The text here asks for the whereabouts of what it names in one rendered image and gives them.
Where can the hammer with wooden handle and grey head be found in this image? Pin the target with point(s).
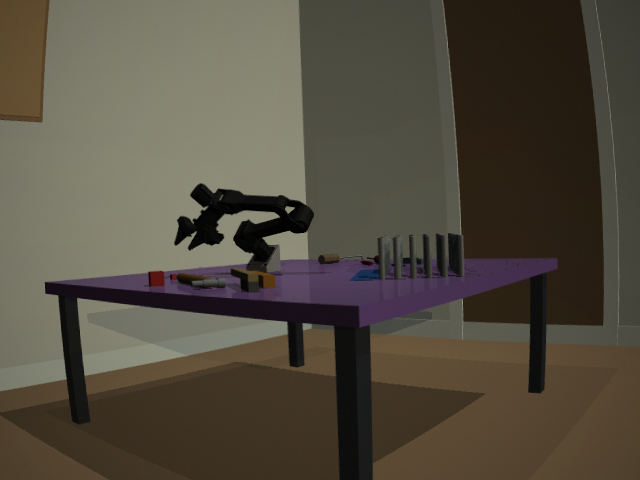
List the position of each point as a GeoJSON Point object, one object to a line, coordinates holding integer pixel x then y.
{"type": "Point", "coordinates": [200, 281]}

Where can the orange-brown rectangular bar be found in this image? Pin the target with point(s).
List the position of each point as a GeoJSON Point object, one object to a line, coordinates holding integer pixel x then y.
{"type": "Point", "coordinates": [265, 280]}

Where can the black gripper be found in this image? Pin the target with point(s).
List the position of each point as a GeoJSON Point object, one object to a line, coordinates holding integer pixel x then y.
{"type": "Point", "coordinates": [186, 228]}

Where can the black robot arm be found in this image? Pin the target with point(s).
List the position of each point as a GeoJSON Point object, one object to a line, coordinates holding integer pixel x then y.
{"type": "Point", "coordinates": [249, 235]}

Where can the blue flat strip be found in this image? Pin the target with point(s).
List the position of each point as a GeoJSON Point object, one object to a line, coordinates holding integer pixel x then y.
{"type": "Point", "coordinates": [366, 275]}

